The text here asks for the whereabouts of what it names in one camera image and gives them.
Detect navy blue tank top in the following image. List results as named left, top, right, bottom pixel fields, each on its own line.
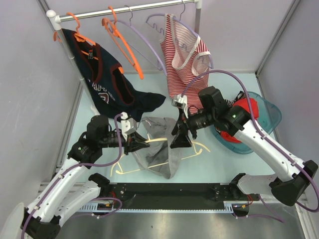
left=62, top=29, right=165, bottom=121

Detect cream plastic hanger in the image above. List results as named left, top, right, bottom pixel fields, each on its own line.
left=110, top=133, right=211, bottom=176

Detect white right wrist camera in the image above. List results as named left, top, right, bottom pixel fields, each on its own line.
left=171, top=94, right=188, bottom=119

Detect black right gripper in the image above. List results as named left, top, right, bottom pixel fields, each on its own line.
left=170, top=107, right=216, bottom=149

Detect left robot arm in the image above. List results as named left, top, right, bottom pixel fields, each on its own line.
left=20, top=113, right=149, bottom=239

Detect red white striped tank top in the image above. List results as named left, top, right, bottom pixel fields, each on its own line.
left=159, top=13, right=212, bottom=110

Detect grey tank top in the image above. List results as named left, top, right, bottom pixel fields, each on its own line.
left=132, top=117, right=182, bottom=179

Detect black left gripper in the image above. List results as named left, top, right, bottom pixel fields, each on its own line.
left=99, top=131, right=150, bottom=155

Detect lilac hanger with striped top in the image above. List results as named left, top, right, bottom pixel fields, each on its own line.
left=145, top=0, right=215, bottom=75

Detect white slotted cable duct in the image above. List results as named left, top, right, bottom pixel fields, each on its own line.
left=77, top=201, right=233, bottom=215

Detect red garment in basket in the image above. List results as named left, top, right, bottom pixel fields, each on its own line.
left=215, top=98, right=259, bottom=143

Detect empty orange plastic hanger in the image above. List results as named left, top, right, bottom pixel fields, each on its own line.
left=101, top=6, right=144, bottom=80

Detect empty lilac plastic hanger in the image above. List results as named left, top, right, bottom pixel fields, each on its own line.
left=117, top=5, right=167, bottom=76

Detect orange hanger with navy top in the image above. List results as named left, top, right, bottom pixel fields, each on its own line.
left=51, top=12, right=125, bottom=74

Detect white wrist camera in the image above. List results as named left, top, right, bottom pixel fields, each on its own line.
left=121, top=112, right=138, bottom=135
left=171, top=94, right=188, bottom=119

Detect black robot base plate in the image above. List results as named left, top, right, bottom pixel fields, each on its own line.
left=102, top=183, right=258, bottom=205

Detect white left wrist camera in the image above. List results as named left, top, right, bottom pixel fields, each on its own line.
left=121, top=112, right=138, bottom=135

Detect teal translucent plastic basket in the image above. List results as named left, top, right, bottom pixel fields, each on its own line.
left=211, top=92, right=282, bottom=154

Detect black white striped garment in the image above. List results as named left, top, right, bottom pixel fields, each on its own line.
left=225, top=91, right=247, bottom=106

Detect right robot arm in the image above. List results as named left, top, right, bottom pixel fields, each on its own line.
left=170, top=87, right=318, bottom=206

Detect metal clothes rail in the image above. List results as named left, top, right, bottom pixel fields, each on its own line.
left=46, top=0, right=203, bottom=83

